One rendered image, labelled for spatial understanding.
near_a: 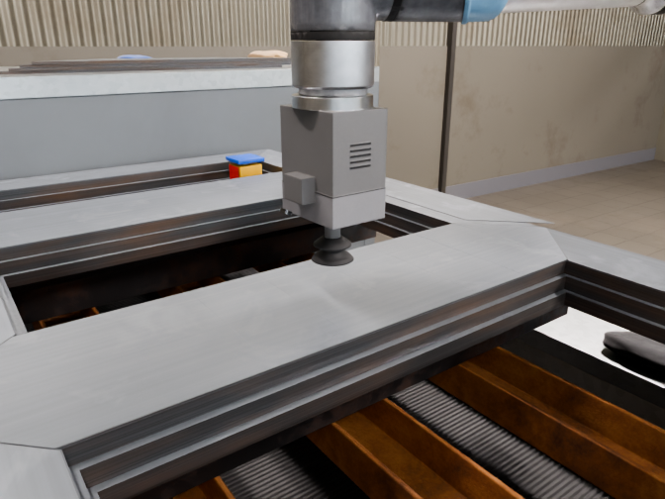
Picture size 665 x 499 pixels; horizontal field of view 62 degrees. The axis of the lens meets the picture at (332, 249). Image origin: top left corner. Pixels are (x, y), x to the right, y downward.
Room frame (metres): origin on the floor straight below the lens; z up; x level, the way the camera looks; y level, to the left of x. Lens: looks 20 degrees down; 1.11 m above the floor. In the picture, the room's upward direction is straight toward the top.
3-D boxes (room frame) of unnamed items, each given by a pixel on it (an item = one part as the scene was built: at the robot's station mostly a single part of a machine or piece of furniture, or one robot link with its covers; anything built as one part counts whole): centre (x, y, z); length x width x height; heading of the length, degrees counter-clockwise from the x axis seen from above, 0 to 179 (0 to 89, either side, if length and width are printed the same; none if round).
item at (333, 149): (0.52, 0.01, 1.01); 0.10 x 0.09 x 0.16; 127
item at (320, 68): (0.53, 0.00, 1.09); 0.08 x 0.08 x 0.05
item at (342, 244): (0.53, 0.00, 0.92); 0.04 x 0.04 x 0.02
